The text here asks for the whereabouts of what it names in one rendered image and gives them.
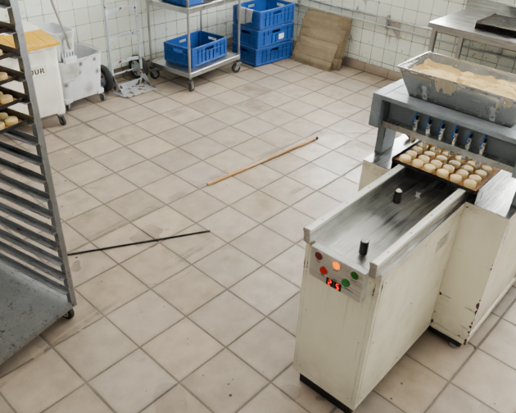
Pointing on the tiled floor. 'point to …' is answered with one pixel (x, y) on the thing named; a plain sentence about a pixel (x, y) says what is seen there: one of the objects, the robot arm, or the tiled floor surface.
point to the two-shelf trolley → (189, 43)
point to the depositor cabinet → (472, 250)
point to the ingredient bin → (48, 69)
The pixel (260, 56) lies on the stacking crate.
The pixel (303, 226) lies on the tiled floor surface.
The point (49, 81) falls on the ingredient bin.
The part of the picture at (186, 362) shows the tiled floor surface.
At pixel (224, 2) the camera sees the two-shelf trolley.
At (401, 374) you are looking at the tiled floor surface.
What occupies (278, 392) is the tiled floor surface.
